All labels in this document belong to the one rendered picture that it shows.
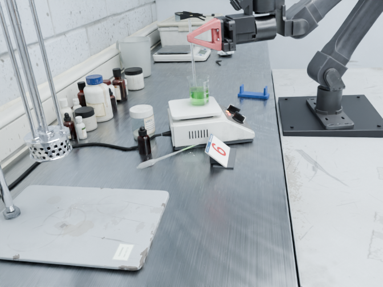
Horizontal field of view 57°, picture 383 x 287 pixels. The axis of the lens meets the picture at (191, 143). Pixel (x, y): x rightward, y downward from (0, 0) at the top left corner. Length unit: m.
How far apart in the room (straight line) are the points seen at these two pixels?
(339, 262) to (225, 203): 0.22
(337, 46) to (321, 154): 0.27
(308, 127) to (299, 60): 1.45
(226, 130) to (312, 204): 0.28
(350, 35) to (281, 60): 1.42
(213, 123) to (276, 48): 1.55
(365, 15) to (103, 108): 0.72
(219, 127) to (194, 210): 0.26
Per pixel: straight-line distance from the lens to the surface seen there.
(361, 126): 0.96
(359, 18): 0.96
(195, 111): 0.84
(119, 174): 0.79
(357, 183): 0.76
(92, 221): 0.65
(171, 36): 1.98
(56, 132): 0.59
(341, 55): 0.95
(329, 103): 0.98
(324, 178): 0.76
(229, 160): 0.79
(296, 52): 2.35
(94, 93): 1.05
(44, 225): 0.68
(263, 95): 1.18
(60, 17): 1.28
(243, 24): 0.84
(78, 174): 0.82
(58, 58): 1.24
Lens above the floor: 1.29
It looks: 26 degrees down
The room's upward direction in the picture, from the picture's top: 4 degrees counter-clockwise
